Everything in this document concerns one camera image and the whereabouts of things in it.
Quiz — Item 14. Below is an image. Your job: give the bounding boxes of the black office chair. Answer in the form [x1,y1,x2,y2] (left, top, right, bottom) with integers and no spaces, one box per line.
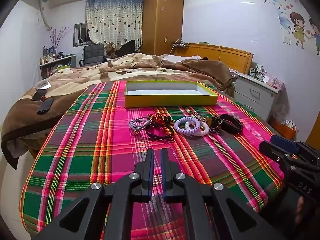
[79,43,106,67]

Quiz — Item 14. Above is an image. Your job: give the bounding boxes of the black phone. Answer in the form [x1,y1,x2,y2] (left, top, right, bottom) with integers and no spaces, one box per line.
[36,98,55,115]

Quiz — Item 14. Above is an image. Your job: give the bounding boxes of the white card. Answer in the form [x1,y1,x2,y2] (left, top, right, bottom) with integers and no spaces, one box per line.
[34,80,52,90]

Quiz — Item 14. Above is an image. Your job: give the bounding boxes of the shelf with bottles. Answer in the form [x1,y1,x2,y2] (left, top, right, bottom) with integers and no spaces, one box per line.
[38,45,76,80]

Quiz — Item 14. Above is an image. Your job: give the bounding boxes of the beaded bracelet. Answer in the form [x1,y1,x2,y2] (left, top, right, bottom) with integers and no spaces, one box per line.
[207,116,223,134]

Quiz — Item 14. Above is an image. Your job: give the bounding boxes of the white pillow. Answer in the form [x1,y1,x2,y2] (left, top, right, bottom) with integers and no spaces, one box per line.
[161,54,202,63]

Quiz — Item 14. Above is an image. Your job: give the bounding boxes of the purple spiral hair tie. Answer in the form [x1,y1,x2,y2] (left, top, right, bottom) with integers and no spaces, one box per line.
[174,117,201,134]

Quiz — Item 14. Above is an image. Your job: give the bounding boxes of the wooden wardrobe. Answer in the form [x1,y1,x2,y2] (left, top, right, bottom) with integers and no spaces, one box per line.
[142,0,184,55]

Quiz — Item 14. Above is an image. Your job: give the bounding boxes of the phone with red charm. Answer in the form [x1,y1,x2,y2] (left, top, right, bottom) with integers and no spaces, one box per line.
[31,88,48,102]

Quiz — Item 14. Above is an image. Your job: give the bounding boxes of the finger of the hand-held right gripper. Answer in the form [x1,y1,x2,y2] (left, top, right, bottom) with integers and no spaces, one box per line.
[259,141,304,166]
[271,135,320,161]

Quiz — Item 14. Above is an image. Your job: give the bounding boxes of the brown hair clip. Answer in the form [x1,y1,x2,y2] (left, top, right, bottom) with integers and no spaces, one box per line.
[193,114,213,126]

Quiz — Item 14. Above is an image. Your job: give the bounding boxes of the heart print curtain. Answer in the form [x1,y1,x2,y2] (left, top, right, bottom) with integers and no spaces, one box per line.
[86,0,143,45]

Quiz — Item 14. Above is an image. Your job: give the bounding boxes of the person's right hand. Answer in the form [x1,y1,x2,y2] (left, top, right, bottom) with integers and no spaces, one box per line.
[296,196,310,232]

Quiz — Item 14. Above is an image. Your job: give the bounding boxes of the black cord hair tie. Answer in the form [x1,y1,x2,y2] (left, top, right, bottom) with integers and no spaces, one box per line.
[146,127,176,143]

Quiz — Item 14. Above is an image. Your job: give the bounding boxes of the brown teddy bear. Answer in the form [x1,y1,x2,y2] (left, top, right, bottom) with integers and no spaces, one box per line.
[104,42,118,58]

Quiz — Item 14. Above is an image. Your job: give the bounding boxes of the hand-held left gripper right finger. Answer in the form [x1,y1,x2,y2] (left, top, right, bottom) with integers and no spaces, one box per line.
[161,149,285,240]

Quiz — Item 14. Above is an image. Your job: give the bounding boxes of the wooden bed headboard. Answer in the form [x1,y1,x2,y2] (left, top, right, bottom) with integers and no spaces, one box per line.
[172,42,254,75]

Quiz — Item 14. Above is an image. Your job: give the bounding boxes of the window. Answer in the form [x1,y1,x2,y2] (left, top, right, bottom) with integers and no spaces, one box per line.
[73,22,88,47]

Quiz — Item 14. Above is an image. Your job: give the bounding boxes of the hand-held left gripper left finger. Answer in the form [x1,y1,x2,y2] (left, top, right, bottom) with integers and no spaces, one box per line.
[31,149,155,240]

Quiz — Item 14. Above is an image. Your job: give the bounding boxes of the clutter on nightstand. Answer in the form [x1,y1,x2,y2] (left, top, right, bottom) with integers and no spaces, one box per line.
[249,64,268,81]

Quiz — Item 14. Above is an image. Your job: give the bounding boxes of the flower branches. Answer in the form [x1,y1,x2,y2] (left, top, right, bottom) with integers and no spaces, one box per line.
[48,26,68,53]

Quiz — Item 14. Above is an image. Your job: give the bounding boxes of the yellow cardboard box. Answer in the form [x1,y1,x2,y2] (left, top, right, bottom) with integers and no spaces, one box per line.
[124,80,219,108]

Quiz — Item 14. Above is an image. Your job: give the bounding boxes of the orange box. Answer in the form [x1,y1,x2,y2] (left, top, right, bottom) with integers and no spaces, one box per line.
[272,119,298,141]

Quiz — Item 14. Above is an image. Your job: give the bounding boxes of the white nightstand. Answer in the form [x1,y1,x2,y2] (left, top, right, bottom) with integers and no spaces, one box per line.
[233,72,281,122]

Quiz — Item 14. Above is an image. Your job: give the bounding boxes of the grey hair ties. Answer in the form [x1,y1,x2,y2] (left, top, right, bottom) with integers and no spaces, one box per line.
[128,117,153,135]

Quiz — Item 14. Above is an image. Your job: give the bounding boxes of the brown patterned blanket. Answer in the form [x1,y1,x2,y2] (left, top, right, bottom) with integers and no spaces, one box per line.
[1,54,235,170]

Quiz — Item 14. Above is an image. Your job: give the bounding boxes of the cartoon wall sticker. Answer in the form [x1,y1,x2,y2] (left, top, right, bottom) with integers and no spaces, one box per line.
[243,0,320,56]

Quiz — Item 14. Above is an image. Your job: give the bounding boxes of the black wristband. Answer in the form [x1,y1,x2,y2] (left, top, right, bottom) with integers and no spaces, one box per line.
[220,114,244,134]

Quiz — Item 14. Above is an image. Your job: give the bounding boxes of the plaid tablecloth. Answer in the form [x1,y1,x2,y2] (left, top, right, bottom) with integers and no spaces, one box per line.
[19,80,285,240]

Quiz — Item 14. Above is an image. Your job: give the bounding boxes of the dark clothing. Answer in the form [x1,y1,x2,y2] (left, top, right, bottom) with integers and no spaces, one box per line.
[117,40,136,56]

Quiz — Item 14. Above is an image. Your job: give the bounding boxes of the white spiral hair tie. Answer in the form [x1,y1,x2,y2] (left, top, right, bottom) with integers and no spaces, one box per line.
[185,121,210,137]

